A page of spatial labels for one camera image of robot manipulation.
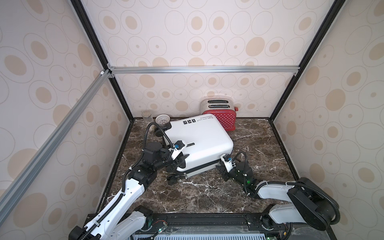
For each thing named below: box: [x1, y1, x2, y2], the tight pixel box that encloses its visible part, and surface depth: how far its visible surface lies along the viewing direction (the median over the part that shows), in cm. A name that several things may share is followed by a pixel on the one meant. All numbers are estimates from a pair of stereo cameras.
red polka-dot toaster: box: [200, 98, 239, 132], surface depth 107 cm
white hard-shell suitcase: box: [164, 114, 234, 178], surface depth 86 cm
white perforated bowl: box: [155, 114, 171, 125], surface depth 119 cm
